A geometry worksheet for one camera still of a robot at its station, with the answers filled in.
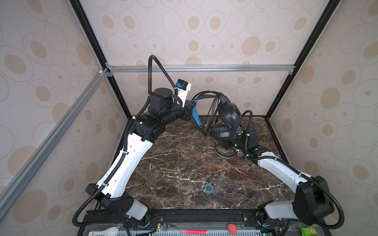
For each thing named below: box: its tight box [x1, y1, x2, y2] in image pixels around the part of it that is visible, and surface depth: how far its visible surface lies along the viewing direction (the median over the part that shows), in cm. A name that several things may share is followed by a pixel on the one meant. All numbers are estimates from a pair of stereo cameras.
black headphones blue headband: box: [190, 90, 243, 140], surface depth 52 cm
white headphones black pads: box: [214, 140, 237, 159], surface depth 99 cm
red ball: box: [227, 223, 238, 235], surface depth 70 cm
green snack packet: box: [299, 224, 320, 236], surface depth 70 cm
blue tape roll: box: [204, 183, 214, 194], surface depth 85 cm
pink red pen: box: [181, 229, 208, 235], surface depth 71 cm
